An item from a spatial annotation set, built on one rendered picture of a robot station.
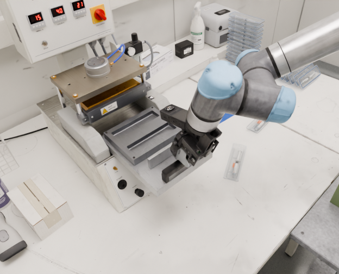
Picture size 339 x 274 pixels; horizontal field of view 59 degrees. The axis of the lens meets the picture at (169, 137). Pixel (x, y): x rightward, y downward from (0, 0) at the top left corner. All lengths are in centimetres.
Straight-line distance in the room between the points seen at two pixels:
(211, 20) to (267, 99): 125
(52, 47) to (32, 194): 49
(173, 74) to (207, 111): 101
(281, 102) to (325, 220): 58
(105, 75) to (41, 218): 49
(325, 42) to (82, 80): 70
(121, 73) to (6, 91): 64
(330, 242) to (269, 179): 27
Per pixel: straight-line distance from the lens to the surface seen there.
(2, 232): 107
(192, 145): 72
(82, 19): 113
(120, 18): 167
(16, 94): 153
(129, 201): 106
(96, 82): 100
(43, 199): 107
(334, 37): 73
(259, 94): 60
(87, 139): 96
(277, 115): 62
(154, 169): 87
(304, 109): 152
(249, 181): 114
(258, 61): 71
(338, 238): 109
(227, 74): 57
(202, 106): 60
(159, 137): 95
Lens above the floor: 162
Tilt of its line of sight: 43 degrees down
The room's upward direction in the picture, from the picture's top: 4 degrees counter-clockwise
